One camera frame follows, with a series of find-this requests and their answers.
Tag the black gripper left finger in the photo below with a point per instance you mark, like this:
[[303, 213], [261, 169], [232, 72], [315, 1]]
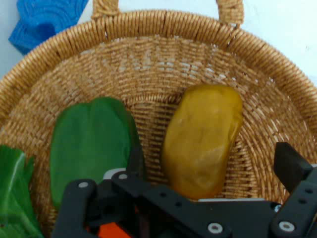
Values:
[[79, 198]]

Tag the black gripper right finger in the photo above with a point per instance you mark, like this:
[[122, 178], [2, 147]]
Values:
[[292, 168]]

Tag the orange carrot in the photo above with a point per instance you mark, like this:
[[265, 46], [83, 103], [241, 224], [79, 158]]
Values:
[[111, 231]]

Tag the green bell pepper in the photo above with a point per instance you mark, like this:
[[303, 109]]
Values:
[[89, 143]]

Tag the green leafy vegetable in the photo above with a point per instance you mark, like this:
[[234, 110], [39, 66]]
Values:
[[12, 193]]

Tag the yellow-brown potato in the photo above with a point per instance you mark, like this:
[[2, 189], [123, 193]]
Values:
[[200, 138]]

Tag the blue foam mat piece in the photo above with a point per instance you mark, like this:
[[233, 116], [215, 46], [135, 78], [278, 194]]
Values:
[[37, 19]]

